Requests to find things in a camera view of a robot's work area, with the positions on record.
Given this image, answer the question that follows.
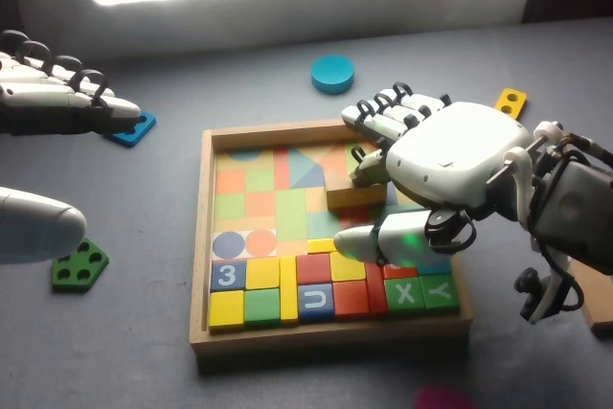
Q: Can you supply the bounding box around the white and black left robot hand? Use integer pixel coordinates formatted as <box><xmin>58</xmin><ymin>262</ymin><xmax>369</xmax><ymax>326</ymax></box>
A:
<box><xmin>0</xmin><ymin>29</ymin><xmax>143</xmax><ymax>265</ymax></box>

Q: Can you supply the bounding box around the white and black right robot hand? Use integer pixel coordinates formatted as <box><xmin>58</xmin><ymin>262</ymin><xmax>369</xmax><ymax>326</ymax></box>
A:
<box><xmin>333</xmin><ymin>82</ymin><xmax>533</xmax><ymax>268</ymax></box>

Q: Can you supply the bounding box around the plain wooden block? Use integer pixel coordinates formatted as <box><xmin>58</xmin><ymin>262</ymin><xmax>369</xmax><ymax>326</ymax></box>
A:
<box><xmin>325</xmin><ymin>172</ymin><xmax>389</xmax><ymax>212</ymax></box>

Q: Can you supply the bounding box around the yellow block with two holes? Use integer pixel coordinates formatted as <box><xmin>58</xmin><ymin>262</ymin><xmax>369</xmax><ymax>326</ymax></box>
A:
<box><xmin>492</xmin><ymin>87</ymin><xmax>529</xmax><ymax>121</ymax></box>

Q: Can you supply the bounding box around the blue square block with hole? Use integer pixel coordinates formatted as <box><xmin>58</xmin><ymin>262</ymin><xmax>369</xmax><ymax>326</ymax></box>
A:
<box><xmin>102</xmin><ymin>111</ymin><xmax>158</xmax><ymax>148</ymax></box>

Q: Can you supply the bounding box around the blue round disc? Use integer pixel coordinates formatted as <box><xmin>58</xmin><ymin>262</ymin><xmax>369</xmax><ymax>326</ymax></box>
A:
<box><xmin>310</xmin><ymin>55</ymin><xmax>357</xmax><ymax>96</ymax></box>

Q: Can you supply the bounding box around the green pentagon block with holes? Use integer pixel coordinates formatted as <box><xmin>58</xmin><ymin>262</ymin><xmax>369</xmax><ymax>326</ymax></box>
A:
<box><xmin>51</xmin><ymin>238</ymin><xmax>111</xmax><ymax>293</ymax></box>

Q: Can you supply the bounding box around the plain wooden board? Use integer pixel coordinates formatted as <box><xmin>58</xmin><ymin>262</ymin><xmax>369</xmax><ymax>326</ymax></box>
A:
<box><xmin>571</xmin><ymin>259</ymin><xmax>613</xmax><ymax>339</ymax></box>

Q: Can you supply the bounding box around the wooden tray with printed base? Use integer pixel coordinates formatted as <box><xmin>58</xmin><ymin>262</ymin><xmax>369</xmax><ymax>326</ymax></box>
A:
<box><xmin>188</xmin><ymin>119</ymin><xmax>475</xmax><ymax>357</ymax></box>

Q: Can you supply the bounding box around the white backdrop sheet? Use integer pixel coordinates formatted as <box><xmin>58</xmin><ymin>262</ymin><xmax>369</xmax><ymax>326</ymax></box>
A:
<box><xmin>12</xmin><ymin>0</ymin><xmax>543</xmax><ymax>64</ymax></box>

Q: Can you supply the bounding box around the pink round object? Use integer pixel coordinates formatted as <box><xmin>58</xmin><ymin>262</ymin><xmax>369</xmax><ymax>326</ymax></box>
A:
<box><xmin>413</xmin><ymin>383</ymin><xmax>476</xmax><ymax>409</ymax></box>

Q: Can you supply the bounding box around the grey table cloth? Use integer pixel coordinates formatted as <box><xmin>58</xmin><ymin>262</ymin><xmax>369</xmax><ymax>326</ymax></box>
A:
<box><xmin>0</xmin><ymin>15</ymin><xmax>613</xmax><ymax>409</ymax></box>

